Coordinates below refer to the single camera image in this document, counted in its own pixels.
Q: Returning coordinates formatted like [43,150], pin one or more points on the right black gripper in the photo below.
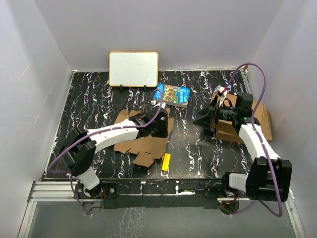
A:
[205,120]

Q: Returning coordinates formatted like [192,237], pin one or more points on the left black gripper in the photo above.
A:
[163,133]

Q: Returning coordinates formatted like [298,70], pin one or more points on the cardboard box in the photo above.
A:
[226,132]
[258,114]
[146,149]

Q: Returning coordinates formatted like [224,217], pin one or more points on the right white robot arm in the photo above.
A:
[269,177]

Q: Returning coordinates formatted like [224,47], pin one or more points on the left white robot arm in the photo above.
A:
[142,134]

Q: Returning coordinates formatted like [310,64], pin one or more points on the yellow rectangular block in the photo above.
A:
[166,162]

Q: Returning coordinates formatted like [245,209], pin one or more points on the blue illustrated book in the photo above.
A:
[173,95]

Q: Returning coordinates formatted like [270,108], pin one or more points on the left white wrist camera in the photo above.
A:
[156,104]

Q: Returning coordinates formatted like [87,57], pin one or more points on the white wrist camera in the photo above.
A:
[220,93]
[156,104]

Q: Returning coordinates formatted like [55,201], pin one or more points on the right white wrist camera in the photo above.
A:
[220,93]

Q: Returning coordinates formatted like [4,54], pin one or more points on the white board with wooden frame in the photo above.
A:
[133,69]

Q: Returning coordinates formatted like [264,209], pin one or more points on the aluminium frame rail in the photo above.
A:
[44,191]

